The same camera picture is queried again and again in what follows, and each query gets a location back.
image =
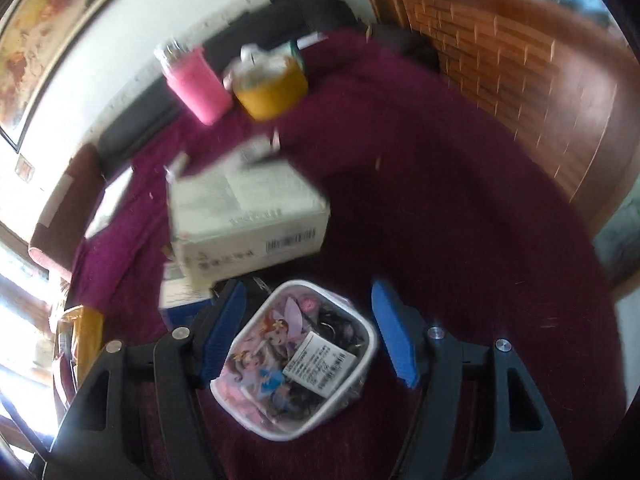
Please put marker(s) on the yellow storage box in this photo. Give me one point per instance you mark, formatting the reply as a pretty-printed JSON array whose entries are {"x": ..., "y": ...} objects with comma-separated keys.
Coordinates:
[{"x": 78, "y": 342}]

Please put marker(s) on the yellow tape roll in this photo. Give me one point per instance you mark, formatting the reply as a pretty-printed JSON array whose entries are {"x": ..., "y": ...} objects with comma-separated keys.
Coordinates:
[{"x": 270, "y": 87}]

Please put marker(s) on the brick pattern wall panel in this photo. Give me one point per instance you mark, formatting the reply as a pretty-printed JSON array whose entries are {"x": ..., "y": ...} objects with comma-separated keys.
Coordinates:
[{"x": 567, "y": 91}]

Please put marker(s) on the framed horse painting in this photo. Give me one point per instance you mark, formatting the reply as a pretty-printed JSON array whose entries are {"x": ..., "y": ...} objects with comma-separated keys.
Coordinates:
[{"x": 35, "y": 35}]

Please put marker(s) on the white medicine box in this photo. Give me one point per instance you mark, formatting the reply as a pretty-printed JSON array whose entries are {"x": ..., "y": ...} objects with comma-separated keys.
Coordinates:
[{"x": 230, "y": 222}]

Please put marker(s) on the clear cartoon pencil case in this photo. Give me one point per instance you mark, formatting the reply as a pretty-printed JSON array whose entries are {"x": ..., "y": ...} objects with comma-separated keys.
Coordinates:
[{"x": 301, "y": 358}]

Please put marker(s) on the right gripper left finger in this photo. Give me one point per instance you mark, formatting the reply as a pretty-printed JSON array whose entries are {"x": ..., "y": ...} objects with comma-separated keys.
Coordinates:
[{"x": 94, "y": 440}]

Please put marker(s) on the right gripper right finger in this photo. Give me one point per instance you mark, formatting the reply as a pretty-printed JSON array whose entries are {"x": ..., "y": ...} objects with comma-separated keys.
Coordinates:
[{"x": 523, "y": 441}]

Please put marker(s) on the blue white small box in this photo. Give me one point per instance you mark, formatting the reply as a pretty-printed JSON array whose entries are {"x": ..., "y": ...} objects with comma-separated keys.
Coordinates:
[{"x": 179, "y": 302}]

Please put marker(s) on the maroon armchair sofa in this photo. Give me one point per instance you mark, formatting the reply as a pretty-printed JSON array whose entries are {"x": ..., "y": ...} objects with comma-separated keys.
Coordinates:
[{"x": 70, "y": 208}]

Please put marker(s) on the white paper booklet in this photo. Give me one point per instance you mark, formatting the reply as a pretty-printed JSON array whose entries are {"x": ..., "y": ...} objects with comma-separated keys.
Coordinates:
[{"x": 110, "y": 203}]

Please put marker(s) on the pink sleeved water bottle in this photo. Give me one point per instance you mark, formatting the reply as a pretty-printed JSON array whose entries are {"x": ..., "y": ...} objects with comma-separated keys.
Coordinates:
[{"x": 192, "y": 79}]

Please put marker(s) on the maroon velvet table cloth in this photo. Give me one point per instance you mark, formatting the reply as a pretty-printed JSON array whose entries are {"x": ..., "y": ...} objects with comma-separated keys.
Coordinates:
[{"x": 426, "y": 191}]

